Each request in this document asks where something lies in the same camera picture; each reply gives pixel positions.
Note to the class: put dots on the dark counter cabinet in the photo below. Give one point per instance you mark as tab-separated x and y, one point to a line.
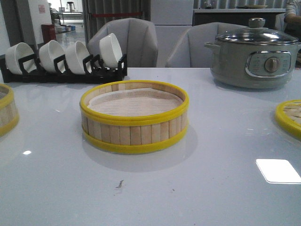
235	16

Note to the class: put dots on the bamboo steamer basket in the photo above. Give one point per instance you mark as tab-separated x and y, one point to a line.
134	135
9	116

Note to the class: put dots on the white steamer liner paper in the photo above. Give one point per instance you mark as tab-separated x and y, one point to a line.
135	102

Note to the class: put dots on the person in background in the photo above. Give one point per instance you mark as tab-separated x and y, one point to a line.
293	18

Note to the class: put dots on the grey chair left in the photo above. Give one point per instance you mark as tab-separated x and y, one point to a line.
137	39

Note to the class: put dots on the yellow bamboo steamer lid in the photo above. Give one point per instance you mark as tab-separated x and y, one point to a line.
288	117

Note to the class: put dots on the black bowl rack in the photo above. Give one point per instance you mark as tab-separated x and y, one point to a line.
94	71

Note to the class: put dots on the white cabinet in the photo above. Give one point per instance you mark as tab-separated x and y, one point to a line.
171	19

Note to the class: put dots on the grey chair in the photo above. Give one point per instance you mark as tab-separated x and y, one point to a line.
189	50
137	39

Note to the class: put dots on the grey chair right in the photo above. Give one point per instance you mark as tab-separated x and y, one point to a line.
189	50

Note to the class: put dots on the glass pot lid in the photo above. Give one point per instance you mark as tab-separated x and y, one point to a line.
257	34

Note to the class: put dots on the white bowl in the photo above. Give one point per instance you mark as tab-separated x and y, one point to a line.
110	50
74	55
47	54
14	53

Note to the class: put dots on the green electric cooking pot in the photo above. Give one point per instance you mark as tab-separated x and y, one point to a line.
253	66

